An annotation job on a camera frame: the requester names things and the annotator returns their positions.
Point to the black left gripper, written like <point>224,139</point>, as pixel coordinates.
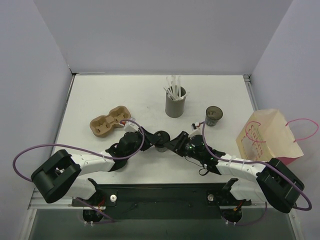
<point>148,136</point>

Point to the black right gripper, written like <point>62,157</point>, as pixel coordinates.
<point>180,141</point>

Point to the black cup lid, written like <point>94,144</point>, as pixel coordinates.
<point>164,138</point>

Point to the dark coffee cup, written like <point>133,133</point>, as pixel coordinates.
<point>161,149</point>
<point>212,115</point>

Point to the beige pink paper bag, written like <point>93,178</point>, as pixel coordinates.
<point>267,135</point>

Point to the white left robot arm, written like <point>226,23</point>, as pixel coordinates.
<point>60,175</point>

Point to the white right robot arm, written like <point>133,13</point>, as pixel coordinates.
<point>245,171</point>

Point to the grey cylindrical holder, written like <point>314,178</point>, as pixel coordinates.
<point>175,108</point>

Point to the brown cardboard cup carrier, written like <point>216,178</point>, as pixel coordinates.
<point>103,125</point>

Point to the white stirrer sticks bundle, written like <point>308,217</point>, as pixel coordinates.
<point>174,88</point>

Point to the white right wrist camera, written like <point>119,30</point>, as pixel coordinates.
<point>196,126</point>

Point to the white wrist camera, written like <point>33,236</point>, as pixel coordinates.
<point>196,126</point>
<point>129,126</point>

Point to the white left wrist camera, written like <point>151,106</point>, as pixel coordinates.
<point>129,126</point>

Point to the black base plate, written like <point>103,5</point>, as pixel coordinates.
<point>176,201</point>

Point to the aluminium frame rail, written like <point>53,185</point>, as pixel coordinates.
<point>274,182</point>

